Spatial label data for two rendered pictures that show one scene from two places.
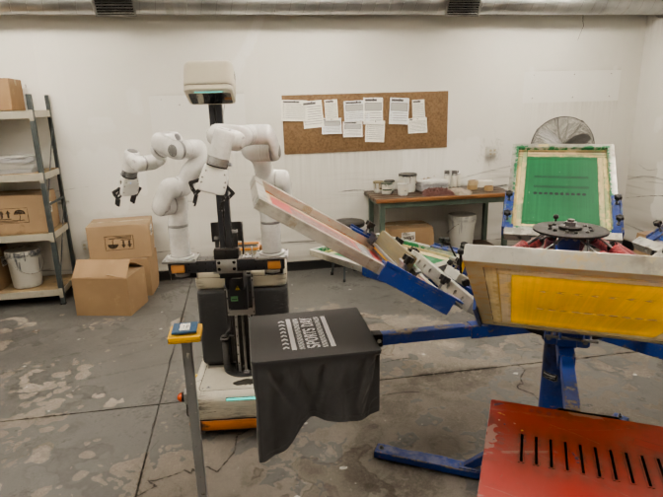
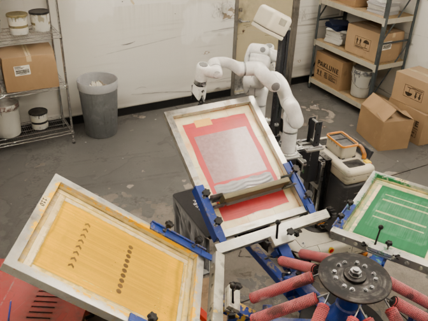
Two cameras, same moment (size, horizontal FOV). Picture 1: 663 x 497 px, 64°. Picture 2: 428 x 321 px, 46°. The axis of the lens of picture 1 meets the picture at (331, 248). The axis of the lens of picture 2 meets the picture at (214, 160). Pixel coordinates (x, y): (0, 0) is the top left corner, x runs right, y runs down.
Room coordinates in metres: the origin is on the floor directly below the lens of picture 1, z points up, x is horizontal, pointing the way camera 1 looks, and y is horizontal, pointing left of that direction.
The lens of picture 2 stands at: (1.08, -2.27, 2.74)
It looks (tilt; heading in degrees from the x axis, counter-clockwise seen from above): 30 degrees down; 70
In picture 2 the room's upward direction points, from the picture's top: 2 degrees clockwise
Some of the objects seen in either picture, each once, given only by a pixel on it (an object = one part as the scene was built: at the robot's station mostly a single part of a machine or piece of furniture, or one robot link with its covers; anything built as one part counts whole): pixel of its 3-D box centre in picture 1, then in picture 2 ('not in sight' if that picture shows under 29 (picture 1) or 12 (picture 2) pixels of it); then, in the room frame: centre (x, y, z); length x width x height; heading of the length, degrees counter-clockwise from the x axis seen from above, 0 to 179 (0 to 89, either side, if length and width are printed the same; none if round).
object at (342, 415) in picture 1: (321, 404); (191, 241); (1.79, 0.06, 0.74); 0.46 x 0.04 x 0.42; 99
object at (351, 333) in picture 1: (310, 332); (221, 205); (1.99, 0.09, 0.95); 0.48 x 0.44 x 0.01; 99
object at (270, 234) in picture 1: (271, 237); (290, 141); (2.53, 0.29, 1.21); 0.16 x 0.13 x 0.15; 3
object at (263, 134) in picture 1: (258, 143); (262, 76); (2.29, 0.29, 1.68); 0.21 x 0.15 x 0.16; 171
